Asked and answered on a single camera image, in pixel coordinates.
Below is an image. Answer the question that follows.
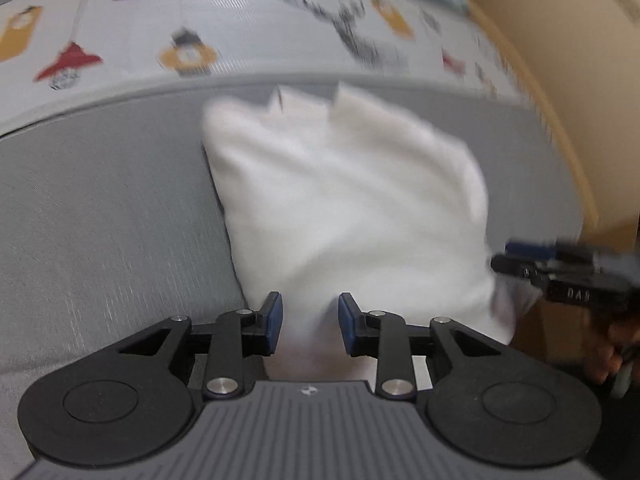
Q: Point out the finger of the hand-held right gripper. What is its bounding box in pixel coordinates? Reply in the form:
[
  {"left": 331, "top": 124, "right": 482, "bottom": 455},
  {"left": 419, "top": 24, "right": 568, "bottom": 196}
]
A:
[
  {"left": 504, "top": 241, "right": 557, "bottom": 257},
  {"left": 491, "top": 255, "right": 552, "bottom": 282}
]

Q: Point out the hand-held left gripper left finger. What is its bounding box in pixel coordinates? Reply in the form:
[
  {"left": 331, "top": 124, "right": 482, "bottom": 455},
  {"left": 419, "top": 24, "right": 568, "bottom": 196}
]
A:
[{"left": 117, "top": 291, "right": 284, "bottom": 401}]

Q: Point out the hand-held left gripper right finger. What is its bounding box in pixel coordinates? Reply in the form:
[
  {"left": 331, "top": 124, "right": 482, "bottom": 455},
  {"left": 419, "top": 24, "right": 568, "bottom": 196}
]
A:
[{"left": 338, "top": 292, "right": 503, "bottom": 402}]

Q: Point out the white t-shirt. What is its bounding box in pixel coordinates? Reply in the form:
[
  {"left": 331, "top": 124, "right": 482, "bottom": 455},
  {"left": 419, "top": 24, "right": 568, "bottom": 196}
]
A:
[{"left": 200, "top": 82, "right": 545, "bottom": 385}]

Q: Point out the person's right hand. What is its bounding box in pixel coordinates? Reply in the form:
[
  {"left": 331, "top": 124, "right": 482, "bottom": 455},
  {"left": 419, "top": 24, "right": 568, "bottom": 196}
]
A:
[{"left": 585, "top": 311, "right": 640, "bottom": 385}]

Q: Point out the wooden bed frame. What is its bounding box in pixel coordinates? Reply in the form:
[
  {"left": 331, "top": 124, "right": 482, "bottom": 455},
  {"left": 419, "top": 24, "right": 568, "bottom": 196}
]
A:
[{"left": 467, "top": 0, "right": 601, "bottom": 231}]

